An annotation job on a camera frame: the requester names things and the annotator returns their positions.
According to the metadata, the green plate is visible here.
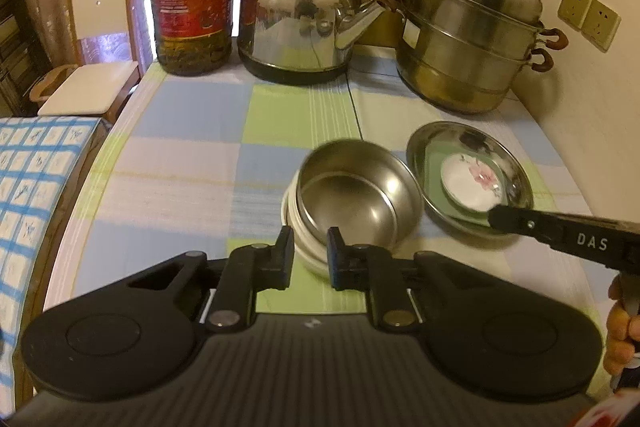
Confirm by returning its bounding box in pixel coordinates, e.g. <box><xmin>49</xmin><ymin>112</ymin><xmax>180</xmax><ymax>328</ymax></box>
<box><xmin>422</xmin><ymin>142</ymin><xmax>507</xmax><ymax>234</ymax></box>

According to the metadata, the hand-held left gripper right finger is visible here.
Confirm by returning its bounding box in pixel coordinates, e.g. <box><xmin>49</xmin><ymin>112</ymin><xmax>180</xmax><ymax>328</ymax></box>
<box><xmin>326</xmin><ymin>227</ymin><xmax>501</xmax><ymax>334</ymax></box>

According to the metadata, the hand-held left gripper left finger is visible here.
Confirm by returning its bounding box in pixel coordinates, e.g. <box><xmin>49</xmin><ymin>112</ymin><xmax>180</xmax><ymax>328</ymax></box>
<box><xmin>127</xmin><ymin>226</ymin><xmax>296</xmax><ymax>334</ymax></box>

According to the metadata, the white floral bowl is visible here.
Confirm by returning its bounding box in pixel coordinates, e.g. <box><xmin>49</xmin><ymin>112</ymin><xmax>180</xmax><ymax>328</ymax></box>
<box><xmin>440</xmin><ymin>153</ymin><xmax>502</xmax><ymax>212</ymax></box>

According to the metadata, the stainless steel bowl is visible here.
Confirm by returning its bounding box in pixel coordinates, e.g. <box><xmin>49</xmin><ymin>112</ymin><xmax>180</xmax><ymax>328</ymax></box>
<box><xmin>296</xmin><ymin>139</ymin><xmax>425</xmax><ymax>254</ymax></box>

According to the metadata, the stainless steel kettle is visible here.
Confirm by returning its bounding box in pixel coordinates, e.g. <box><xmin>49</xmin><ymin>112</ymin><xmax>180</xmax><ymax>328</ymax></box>
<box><xmin>236</xmin><ymin>0</ymin><xmax>387</xmax><ymax>85</ymax></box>

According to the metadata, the stainless steel plate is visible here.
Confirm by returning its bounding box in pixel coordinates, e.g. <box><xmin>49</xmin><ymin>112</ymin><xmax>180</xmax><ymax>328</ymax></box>
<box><xmin>406</xmin><ymin>121</ymin><xmax>536</xmax><ymax>242</ymax></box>

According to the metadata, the beige wall socket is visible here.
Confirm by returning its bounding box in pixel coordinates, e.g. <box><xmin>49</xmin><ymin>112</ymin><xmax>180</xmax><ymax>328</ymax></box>
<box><xmin>557</xmin><ymin>0</ymin><xmax>592</xmax><ymax>30</ymax></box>
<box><xmin>581</xmin><ymin>0</ymin><xmax>623</xmax><ymax>54</ymax></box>

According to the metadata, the person's right hand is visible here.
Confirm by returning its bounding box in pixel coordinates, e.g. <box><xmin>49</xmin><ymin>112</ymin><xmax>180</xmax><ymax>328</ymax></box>
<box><xmin>602</xmin><ymin>274</ymin><xmax>640</xmax><ymax>379</ymax></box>

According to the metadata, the dark furniture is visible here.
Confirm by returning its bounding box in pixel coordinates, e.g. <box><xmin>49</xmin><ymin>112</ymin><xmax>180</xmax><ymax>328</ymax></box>
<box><xmin>0</xmin><ymin>0</ymin><xmax>54</xmax><ymax>118</ymax></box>

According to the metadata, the white wooden chair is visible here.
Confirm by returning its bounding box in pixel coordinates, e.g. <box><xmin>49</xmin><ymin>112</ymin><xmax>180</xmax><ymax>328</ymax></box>
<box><xmin>30</xmin><ymin>0</ymin><xmax>142</xmax><ymax>118</ymax></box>

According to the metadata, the checked pastel tablecloth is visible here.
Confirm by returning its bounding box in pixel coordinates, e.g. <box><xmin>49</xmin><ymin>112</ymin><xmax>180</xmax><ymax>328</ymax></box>
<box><xmin>42</xmin><ymin>44</ymin><xmax>613</xmax><ymax>408</ymax></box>

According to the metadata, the stainless steel steamer pot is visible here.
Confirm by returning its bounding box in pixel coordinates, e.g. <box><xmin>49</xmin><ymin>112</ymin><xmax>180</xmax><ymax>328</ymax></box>
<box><xmin>377</xmin><ymin>0</ymin><xmax>570</xmax><ymax>115</ymax></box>

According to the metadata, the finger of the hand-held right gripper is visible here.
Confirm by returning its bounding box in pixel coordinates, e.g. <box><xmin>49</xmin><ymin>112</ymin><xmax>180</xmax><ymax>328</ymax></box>
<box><xmin>487</xmin><ymin>202</ymin><xmax>557</xmax><ymax>249</ymax></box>

